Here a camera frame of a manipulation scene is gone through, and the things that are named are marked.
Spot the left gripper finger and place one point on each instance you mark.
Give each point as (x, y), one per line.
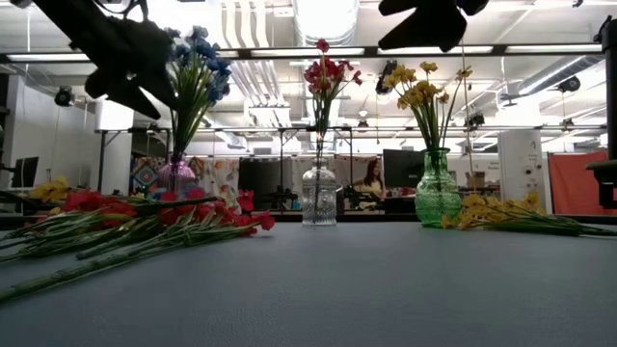
(115, 94)
(166, 87)

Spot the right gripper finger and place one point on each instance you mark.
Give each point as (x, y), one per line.
(397, 7)
(434, 36)

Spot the yellow artificial flower bunch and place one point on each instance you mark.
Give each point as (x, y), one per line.
(50, 190)
(424, 89)
(477, 207)

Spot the purple glass vase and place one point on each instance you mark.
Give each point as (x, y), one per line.
(177, 178)

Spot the green glass vase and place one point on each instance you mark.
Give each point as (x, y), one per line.
(437, 197)

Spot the clear glass vase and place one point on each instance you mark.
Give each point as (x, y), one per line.
(319, 197)

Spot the ceiling light strip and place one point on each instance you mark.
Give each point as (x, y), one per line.
(38, 57)
(482, 49)
(279, 51)
(554, 48)

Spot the black ceiling spotlight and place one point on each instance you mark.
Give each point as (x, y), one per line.
(387, 79)
(476, 120)
(64, 96)
(570, 84)

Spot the colourful patterned cloth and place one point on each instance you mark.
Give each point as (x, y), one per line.
(144, 176)

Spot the floral curtain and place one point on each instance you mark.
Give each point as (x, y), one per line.
(217, 176)

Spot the black computer monitor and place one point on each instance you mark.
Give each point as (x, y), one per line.
(400, 168)
(26, 171)

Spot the black panel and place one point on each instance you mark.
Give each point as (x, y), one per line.
(262, 176)

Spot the person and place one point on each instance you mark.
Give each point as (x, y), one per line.
(372, 180)

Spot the orange partition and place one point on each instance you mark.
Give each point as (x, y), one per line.
(573, 185)

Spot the silver air duct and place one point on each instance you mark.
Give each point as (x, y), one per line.
(549, 74)

